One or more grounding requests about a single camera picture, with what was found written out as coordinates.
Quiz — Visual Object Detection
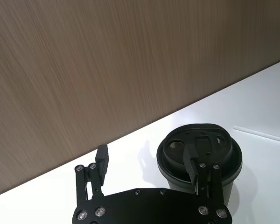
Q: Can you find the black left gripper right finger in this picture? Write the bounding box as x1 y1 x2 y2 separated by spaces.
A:
183 143 233 222

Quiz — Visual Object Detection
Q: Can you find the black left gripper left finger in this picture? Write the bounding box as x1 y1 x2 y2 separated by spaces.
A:
71 144 109 222

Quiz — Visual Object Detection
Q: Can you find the black plastic cup lid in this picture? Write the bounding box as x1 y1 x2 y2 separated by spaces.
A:
156 123 244 186

